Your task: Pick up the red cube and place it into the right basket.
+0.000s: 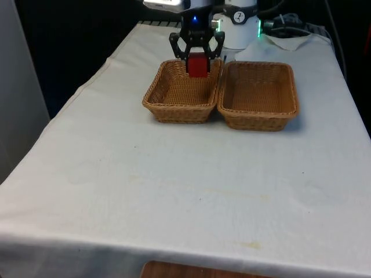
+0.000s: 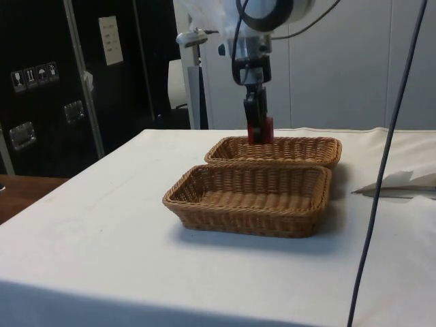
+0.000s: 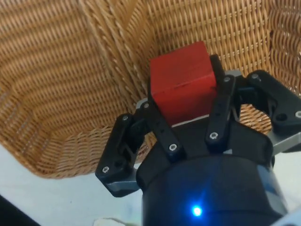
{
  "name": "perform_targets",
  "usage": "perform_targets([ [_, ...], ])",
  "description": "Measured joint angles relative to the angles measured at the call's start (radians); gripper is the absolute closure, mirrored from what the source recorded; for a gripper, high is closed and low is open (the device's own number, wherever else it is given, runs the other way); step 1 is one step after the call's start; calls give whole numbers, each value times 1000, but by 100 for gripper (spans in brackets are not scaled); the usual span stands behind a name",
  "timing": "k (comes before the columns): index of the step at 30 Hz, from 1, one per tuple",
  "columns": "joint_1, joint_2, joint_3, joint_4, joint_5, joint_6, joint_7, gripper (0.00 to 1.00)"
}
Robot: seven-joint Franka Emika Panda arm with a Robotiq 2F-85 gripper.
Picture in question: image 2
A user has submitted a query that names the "red cube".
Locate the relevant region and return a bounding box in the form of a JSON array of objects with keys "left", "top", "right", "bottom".
[{"left": 247, "top": 116, "right": 275, "bottom": 144}]

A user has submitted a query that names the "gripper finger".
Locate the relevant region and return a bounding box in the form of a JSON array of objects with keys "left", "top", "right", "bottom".
[{"left": 243, "top": 82, "right": 268, "bottom": 143}]

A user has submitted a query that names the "wicker basket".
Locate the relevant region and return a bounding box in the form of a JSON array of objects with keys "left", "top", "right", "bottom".
[
  {"left": 161, "top": 163, "right": 333, "bottom": 239},
  {"left": 204, "top": 136, "right": 343, "bottom": 170}
]

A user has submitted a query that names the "black cabinet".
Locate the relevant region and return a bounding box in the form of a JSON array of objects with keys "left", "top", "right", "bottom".
[{"left": 0, "top": 0, "right": 182, "bottom": 178}]

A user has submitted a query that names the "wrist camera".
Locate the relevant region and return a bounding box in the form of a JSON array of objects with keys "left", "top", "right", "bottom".
[{"left": 175, "top": 29, "right": 219, "bottom": 49}]

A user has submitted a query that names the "black cable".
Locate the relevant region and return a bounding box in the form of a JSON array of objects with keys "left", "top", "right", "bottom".
[
  {"left": 271, "top": 0, "right": 342, "bottom": 40},
  {"left": 345, "top": 0, "right": 429, "bottom": 327},
  {"left": 232, "top": 0, "right": 251, "bottom": 84}
]

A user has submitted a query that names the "pale locker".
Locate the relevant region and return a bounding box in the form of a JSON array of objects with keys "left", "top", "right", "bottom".
[
  {"left": 386, "top": 0, "right": 436, "bottom": 129},
  {"left": 287, "top": 0, "right": 388, "bottom": 130},
  {"left": 199, "top": 33, "right": 290, "bottom": 130}
]

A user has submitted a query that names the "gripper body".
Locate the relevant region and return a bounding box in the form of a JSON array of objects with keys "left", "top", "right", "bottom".
[{"left": 232, "top": 56, "right": 273, "bottom": 86}]

